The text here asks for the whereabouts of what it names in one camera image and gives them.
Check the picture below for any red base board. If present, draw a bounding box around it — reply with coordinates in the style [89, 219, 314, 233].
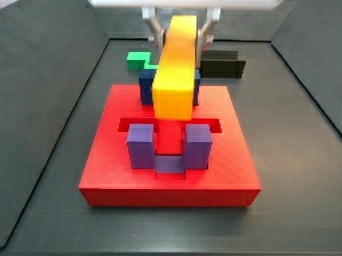
[79, 85, 262, 207]

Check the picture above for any yellow rectangular bar block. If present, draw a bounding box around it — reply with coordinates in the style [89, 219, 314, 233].
[153, 16, 197, 120]

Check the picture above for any dark blue U-shaped block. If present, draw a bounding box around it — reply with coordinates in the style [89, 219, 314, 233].
[139, 69, 201, 106]

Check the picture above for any black angled bracket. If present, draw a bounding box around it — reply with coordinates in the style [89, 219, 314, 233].
[199, 50, 246, 79]

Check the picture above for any purple U-shaped block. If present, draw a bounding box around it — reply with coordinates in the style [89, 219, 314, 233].
[127, 124, 213, 174]

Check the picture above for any green zigzag block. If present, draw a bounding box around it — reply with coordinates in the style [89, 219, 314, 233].
[126, 51, 158, 71]

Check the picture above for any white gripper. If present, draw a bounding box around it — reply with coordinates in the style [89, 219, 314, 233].
[89, 0, 284, 65]

